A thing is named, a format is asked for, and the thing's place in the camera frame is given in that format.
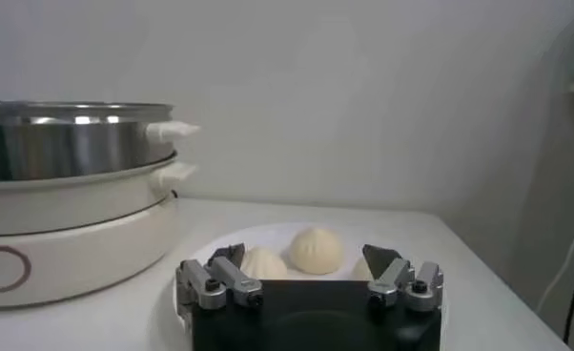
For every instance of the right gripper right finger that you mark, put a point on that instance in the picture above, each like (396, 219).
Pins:
(392, 279)

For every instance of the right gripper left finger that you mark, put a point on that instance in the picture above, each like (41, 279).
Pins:
(234, 281)

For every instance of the white steamed baozi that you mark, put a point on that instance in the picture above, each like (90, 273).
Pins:
(264, 264)
(360, 271)
(315, 250)

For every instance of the steel perforated steamer basket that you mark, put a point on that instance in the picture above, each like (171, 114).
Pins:
(67, 143)

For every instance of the white round plate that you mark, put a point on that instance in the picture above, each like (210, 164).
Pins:
(268, 238)

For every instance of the white electric cooker base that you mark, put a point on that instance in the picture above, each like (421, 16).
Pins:
(77, 257)

